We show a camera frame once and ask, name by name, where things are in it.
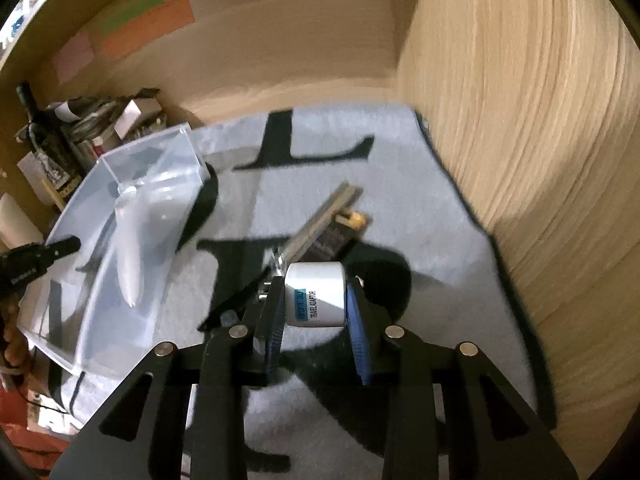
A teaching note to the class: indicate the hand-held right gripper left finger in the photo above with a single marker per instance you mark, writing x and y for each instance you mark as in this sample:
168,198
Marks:
272,330

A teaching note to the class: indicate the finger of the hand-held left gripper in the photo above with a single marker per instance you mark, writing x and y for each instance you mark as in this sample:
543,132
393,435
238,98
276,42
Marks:
62,249

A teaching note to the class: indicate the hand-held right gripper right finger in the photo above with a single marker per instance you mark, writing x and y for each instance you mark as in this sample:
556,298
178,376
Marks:
357,330

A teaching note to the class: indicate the white travel adapter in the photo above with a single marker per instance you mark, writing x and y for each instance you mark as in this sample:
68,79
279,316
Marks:
315,290

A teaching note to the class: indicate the yellow-capped black pen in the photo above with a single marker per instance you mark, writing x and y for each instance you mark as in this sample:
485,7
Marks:
345,230

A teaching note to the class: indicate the clear plastic box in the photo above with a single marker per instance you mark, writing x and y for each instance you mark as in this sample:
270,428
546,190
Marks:
140,170

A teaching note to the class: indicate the grey metal file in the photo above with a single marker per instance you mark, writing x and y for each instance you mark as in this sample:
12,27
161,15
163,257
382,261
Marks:
320,220

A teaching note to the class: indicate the person's left hand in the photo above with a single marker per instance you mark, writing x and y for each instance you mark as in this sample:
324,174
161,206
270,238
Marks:
9,345

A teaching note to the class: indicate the cream plastic jug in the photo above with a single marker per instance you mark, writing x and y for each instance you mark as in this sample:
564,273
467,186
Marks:
17,222

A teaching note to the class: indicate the white electric trimmer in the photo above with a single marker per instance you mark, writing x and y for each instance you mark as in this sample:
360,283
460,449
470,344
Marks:
132,240

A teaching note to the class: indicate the dark wine bottle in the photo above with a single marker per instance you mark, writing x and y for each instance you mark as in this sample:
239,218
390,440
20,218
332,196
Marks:
47,145

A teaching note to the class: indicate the stack of papers and books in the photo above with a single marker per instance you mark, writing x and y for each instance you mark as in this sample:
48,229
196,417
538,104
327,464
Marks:
95,120

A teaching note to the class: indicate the grey letter-print mat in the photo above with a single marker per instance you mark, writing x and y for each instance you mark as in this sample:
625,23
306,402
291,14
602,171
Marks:
425,210

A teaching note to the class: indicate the small white box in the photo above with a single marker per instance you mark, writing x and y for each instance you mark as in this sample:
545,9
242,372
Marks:
129,116

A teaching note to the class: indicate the person's orange clothing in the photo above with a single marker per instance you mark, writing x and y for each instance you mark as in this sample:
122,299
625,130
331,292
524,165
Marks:
25,430

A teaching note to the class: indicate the pink sticky note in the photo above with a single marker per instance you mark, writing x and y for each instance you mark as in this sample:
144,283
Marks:
74,57

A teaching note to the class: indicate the orange sticky note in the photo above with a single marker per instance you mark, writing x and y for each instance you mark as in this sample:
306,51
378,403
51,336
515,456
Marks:
150,27

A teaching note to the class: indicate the green sticky note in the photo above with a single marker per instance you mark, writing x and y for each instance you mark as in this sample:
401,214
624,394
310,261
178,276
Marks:
130,15

